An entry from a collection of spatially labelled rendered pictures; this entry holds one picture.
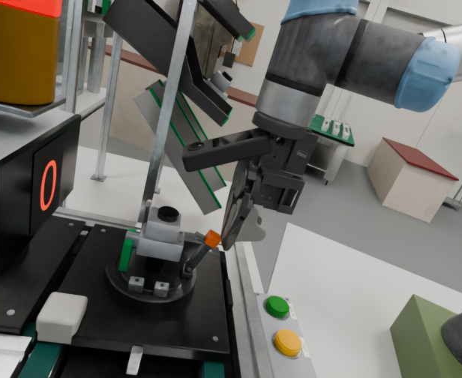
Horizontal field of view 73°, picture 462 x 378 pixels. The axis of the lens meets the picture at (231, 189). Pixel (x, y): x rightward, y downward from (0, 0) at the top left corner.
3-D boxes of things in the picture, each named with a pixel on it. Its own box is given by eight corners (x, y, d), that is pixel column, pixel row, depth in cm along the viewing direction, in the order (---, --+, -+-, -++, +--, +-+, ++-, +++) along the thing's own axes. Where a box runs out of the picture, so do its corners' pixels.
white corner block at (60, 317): (85, 317, 43) (88, 295, 41) (73, 346, 38) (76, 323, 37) (48, 312, 42) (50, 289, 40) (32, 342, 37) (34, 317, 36)
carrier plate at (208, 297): (216, 254, 64) (219, 246, 63) (226, 364, 42) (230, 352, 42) (93, 232, 59) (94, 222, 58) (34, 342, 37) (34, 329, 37)
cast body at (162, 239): (180, 245, 51) (190, 208, 48) (178, 262, 47) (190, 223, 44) (127, 235, 49) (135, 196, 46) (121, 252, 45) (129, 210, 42)
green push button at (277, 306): (282, 304, 56) (286, 296, 55) (288, 323, 52) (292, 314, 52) (261, 301, 55) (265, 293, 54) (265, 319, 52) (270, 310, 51)
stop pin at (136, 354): (138, 367, 41) (143, 346, 39) (136, 375, 40) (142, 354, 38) (127, 365, 41) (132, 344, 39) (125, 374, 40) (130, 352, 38)
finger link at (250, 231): (256, 267, 47) (277, 215, 44) (218, 260, 46) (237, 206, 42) (253, 254, 50) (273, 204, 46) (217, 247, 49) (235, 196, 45)
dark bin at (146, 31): (226, 116, 73) (248, 91, 71) (220, 127, 61) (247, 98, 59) (129, 26, 67) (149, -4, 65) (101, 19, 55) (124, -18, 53)
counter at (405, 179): (399, 181, 630) (418, 148, 603) (430, 224, 441) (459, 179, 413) (366, 169, 640) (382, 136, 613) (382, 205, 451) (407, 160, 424)
